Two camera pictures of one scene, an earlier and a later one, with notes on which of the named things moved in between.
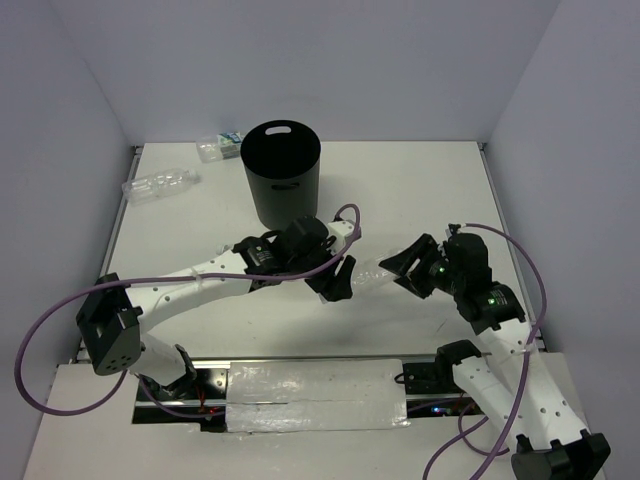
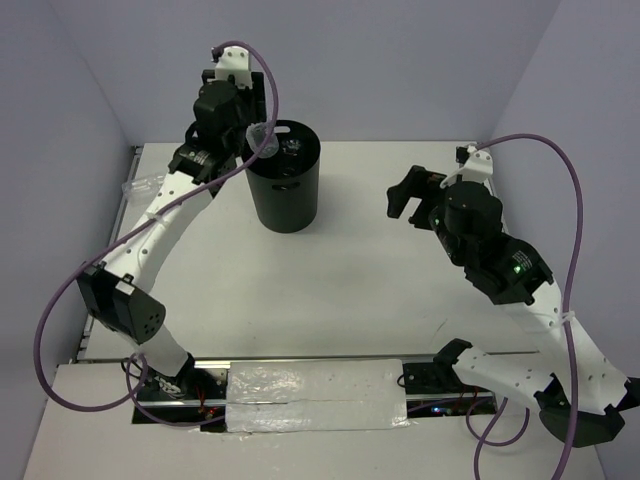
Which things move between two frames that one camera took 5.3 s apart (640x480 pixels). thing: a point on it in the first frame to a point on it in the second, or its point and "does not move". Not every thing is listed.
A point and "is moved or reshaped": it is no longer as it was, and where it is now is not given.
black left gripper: x=334 y=289 to x=256 y=98
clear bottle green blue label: x=228 y=146 is moved or reshaped
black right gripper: x=425 y=247 to x=419 y=183
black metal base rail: x=204 y=399 does not move
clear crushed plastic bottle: x=372 y=276 to x=291 y=146
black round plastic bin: x=282 y=164 does not move
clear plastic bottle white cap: x=148 y=187 to x=255 y=133
